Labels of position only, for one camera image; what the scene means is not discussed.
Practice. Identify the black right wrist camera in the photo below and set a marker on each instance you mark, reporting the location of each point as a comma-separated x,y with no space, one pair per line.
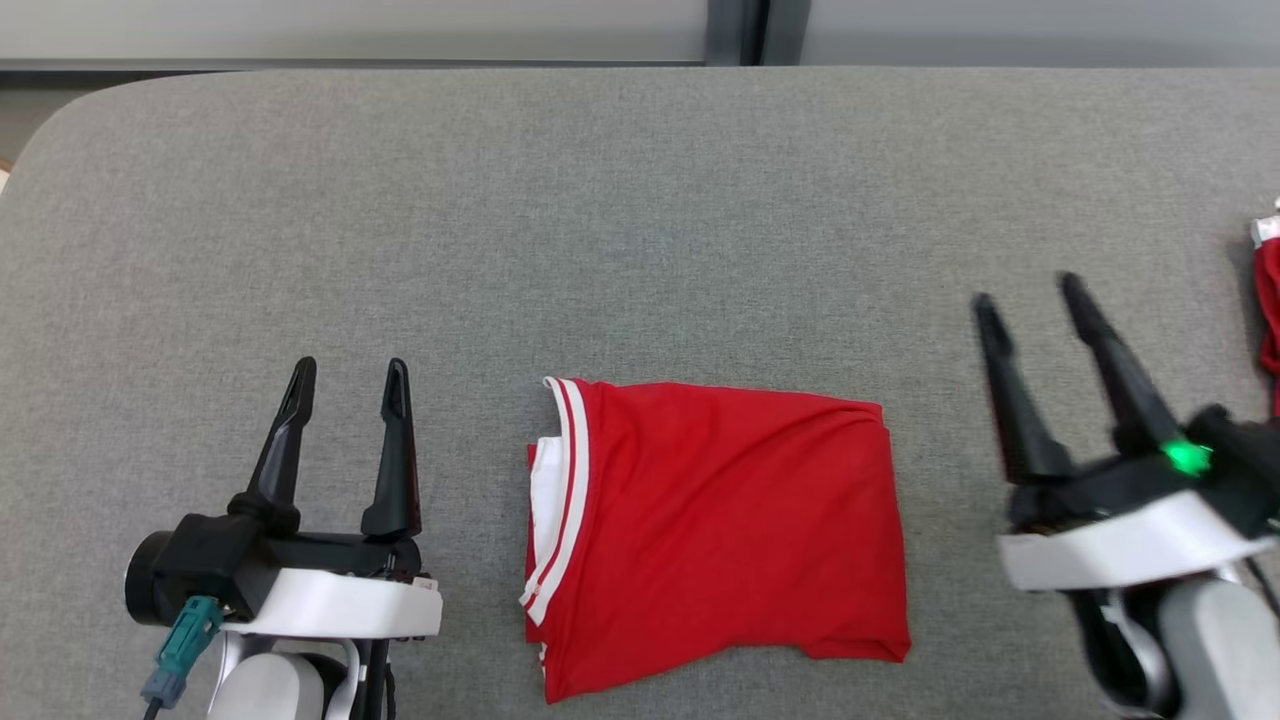
1240,450

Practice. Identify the red jersey with white trim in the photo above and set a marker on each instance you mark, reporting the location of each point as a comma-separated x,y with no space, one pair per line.
720,530

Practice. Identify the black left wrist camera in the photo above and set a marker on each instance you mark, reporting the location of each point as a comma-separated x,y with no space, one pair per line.
200,560

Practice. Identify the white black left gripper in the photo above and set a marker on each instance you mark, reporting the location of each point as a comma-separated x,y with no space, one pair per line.
340,605

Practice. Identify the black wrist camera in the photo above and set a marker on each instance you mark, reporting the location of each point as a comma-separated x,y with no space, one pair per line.
200,560
1240,450

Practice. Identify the grey partition post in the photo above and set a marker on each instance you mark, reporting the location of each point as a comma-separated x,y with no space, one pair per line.
788,30
728,30

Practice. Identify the red shorts with white stripe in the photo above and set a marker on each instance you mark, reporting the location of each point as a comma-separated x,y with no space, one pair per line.
1270,310

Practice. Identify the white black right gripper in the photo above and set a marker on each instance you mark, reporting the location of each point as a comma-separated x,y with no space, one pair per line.
1120,545

